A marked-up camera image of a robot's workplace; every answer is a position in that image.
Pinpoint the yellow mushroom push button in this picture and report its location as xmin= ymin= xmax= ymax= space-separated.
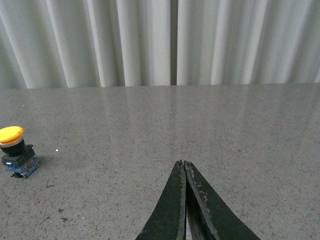
xmin=0 ymin=126 xmax=40 ymax=179

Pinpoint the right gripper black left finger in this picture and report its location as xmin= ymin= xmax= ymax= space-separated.
xmin=136 ymin=160 xmax=187 ymax=240

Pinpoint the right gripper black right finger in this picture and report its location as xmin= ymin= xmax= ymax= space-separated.
xmin=184 ymin=161 xmax=259 ymax=240

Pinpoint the white pleated curtain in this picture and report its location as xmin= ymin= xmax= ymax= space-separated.
xmin=0 ymin=0 xmax=320 ymax=89

